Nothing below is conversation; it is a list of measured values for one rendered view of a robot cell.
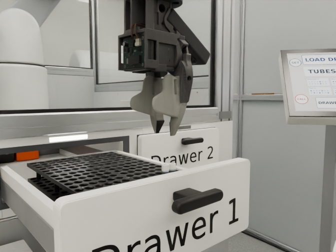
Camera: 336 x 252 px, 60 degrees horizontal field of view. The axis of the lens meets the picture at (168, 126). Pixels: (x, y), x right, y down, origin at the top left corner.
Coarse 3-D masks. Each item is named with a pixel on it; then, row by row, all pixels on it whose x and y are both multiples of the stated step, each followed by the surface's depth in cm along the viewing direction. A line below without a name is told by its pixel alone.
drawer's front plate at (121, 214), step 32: (224, 160) 43; (96, 192) 28; (128, 192) 30; (160, 192) 33; (224, 192) 41; (64, 224) 26; (96, 224) 28; (128, 224) 30; (160, 224) 33; (192, 224) 37; (224, 224) 41
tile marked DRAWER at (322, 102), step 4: (316, 100) 94; (320, 100) 94; (324, 100) 94; (328, 100) 93; (332, 100) 93; (316, 104) 93; (320, 104) 93; (324, 104) 93; (328, 104) 93; (332, 104) 92
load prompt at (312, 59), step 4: (304, 56) 106; (308, 56) 105; (312, 56) 105; (316, 56) 105; (320, 56) 105; (324, 56) 104; (328, 56) 104; (332, 56) 104; (304, 60) 105; (308, 60) 104; (312, 60) 104; (316, 60) 104; (320, 60) 104; (324, 60) 103; (328, 60) 103; (332, 60) 103; (304, 64) 104; (308, 64) 103; (312, 64) 103; (316, 64) 103
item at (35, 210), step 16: (144, 160) 60; (0, 176) 54; (16, 176) 47; (32, 176) 58; (16, 192) 45; (32, 192) 39; (16, 208) 45; (32, 208) 39; (48, 208) 34; (32, 224) 38; (48, 224) 34; (48, 240) 34
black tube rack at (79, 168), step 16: (48, 160) 56; (64, 160) 56; (80, 160) 56; (96, 160) 56; (112, 160) 56; (128, 160) 57; (48, 176) 45; (64, 176) 44; (80, 176) 44; (96, 176) 44; (112, 176) 44; (128, 176) 44; (48, 192) 46; (64, 192) 46
